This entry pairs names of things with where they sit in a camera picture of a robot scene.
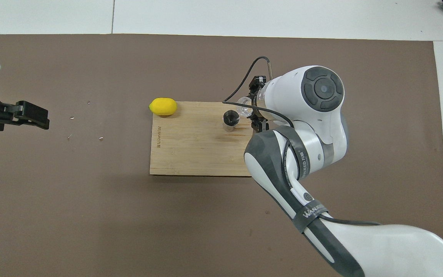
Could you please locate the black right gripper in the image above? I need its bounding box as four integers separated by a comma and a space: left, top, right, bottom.
248, 75, 270, 133

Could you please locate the small clear glass cup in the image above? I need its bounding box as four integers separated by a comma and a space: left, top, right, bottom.
237, 96, 255, 118

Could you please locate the steel jigger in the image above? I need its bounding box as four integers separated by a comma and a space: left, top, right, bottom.
223, 110, 240, 132

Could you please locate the wooden cutting board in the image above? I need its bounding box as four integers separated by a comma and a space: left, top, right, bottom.
150, 101, 258, 177

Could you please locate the yellow lemon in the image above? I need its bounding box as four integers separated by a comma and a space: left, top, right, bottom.
149, 98, 178, 116

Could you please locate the brown table mat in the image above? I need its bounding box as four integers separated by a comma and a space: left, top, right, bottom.
0, 34, 443, 277

